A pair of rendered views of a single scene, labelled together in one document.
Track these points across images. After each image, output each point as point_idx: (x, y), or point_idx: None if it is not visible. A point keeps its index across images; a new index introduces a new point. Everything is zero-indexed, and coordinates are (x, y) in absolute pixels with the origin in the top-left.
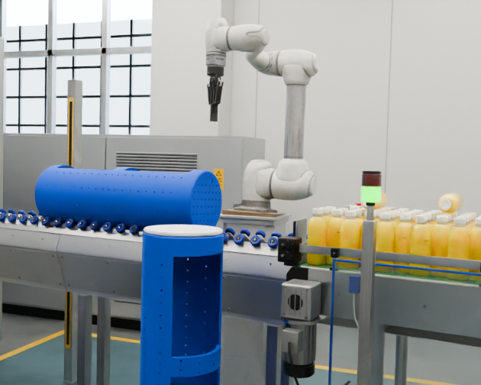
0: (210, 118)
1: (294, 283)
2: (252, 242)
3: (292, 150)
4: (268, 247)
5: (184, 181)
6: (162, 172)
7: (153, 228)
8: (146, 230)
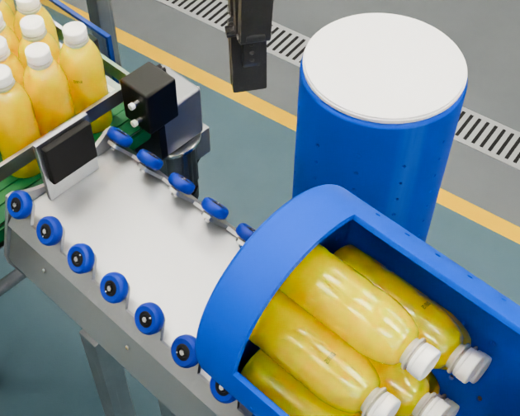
0: (266, 73)
1: (180, 81)
2: (191, 182)
3: None
4: (158, 174)
5: (366, 204)
6: (451, 278)
7: (446, 70)
8: (461, 55)
